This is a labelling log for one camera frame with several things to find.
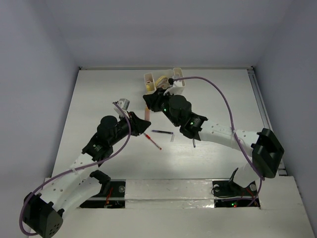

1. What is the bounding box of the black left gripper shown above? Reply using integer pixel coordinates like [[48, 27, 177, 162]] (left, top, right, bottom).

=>
[[109, 111, 150, 145]]

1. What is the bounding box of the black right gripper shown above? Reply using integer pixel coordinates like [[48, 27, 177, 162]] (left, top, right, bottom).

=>
[[144, 87, 180, 127]]

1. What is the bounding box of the pink highlighter marker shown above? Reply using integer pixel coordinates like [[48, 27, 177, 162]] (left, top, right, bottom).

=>
[[144, 106, 151, 121]]

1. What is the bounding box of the patterned washi tape roll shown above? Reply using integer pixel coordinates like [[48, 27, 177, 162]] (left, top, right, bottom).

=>
[[154, 75, 170, 89]]

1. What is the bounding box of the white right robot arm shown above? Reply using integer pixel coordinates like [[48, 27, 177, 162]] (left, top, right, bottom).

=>
[[143, 89, 284, 194]]

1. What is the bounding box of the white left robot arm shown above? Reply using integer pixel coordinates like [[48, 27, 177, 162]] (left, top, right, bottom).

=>
[[19, 112, 151, 238]]

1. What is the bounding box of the red gel pen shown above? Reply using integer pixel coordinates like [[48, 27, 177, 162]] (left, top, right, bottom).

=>
[[143, 133, 162, 150]]

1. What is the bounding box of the purple gel pen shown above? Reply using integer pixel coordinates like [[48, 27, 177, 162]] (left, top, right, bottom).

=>
[[151, 130, 174, 135]]

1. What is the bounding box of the white perforated organizer basket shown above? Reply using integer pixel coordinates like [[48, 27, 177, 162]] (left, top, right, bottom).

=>
[[144, 67, 186, 95]]

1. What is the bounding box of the clear pen cap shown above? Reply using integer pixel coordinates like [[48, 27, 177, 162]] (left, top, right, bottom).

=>
[[170, 134, 175, 142]]

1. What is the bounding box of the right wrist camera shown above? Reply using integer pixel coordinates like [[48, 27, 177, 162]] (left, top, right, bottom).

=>
[[163, 78, 184, 96]]

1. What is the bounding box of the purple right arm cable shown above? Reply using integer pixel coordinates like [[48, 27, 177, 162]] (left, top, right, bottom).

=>
[[168, 76, 265, 206]]

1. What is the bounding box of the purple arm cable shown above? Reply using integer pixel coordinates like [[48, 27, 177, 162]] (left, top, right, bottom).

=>
[[19, 101, 132, 235], [168, 76, 265, 206]]

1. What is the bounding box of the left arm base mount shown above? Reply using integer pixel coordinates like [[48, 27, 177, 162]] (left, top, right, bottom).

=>
[[79, 180, 126, 209]]

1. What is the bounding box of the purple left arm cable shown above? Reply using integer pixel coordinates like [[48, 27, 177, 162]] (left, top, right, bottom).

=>
[[19, 101, 132, 235]]

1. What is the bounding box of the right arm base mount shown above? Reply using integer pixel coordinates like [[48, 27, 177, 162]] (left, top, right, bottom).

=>
[[211, 169, 261, 208]]

